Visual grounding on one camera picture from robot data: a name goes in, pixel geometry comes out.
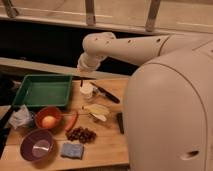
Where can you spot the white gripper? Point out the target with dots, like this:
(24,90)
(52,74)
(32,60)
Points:
(88,63)

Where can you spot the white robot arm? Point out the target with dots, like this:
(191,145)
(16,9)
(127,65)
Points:
(168,101)

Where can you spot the white paper cup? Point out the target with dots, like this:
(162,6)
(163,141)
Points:
(86,90)

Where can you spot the yellow banana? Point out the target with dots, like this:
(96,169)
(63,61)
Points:
(97,109)

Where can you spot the red sausage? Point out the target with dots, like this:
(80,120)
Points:
(71,122)

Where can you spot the green plastic tray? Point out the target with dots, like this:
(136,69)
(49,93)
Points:
(41,90)

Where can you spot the orange bowl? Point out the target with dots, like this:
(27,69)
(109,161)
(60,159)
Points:
(48,111)

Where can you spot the black rectangular bar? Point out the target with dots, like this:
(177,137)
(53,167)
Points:
(120,122)

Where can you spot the wooden cutting board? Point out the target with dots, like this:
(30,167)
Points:
(108,149)

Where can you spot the orange fruit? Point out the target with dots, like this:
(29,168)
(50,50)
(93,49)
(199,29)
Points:
(48,122)

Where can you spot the dark red grapes bunch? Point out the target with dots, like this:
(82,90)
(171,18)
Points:
(83,135)

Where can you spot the blue sponge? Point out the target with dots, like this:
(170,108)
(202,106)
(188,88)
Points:
(74,151)

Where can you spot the purple bowl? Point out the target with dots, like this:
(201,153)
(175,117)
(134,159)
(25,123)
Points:
(36,145)

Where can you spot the black handled knife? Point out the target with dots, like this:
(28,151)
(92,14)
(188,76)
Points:
(106,93)

